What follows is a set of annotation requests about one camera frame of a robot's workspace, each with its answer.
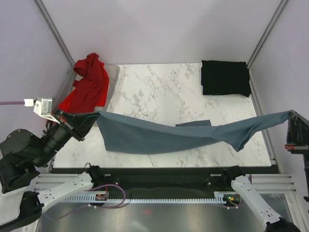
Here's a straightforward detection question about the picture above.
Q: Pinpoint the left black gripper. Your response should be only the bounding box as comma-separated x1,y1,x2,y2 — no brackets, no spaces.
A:
35,107,102,167

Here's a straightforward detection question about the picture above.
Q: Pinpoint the red t shirt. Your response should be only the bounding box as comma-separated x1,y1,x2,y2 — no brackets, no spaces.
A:
58,53,109,114

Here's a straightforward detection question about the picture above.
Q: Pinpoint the blue-grey t shirt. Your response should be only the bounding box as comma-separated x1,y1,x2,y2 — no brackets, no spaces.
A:
97,111,289,155

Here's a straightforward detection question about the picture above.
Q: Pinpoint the clear plastic bin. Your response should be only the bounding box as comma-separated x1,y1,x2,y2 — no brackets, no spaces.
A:
53,64,120,112

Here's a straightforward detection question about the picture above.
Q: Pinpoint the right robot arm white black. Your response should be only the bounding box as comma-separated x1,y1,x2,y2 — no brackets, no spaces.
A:
216,110,309,232

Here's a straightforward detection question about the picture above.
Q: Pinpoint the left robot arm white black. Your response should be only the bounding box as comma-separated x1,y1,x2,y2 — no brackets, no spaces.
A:
0,110,106,232

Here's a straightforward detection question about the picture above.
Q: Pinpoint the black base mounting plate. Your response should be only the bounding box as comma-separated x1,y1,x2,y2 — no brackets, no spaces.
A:
52,165,282,199

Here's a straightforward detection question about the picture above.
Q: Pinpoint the folded black t shirt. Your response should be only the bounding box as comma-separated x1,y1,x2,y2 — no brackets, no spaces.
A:
201,60,251,97

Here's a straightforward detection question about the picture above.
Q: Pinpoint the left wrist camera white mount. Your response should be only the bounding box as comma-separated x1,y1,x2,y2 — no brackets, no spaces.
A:
24,97,58,123

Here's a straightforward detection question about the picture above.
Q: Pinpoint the left aluminium frame post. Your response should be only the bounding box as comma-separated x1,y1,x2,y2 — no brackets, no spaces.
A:
33,0,75,68

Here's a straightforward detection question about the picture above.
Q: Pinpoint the aluminium frame post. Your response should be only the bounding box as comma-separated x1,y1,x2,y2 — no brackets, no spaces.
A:
246,0,289,70
33,0,75,68

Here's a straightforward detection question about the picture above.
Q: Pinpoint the light blue cable duct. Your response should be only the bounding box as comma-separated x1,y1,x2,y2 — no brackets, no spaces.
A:
62,193,226,204

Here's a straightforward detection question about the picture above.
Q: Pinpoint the right aluminium frame post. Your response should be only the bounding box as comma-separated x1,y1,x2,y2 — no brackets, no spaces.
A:
246,0,289,70

